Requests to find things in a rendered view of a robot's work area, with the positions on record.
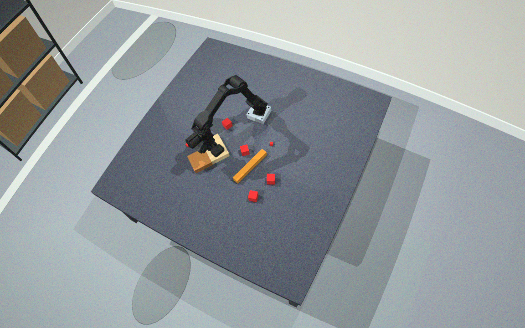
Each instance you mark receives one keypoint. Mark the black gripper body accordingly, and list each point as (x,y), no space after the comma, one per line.
(216,150)

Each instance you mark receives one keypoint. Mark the brown square block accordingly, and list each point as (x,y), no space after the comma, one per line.
(199,161)

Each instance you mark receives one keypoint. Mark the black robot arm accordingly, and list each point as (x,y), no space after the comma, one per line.
(204,120)

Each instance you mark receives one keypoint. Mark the orange long flat board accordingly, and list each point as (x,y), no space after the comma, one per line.
(250,165)

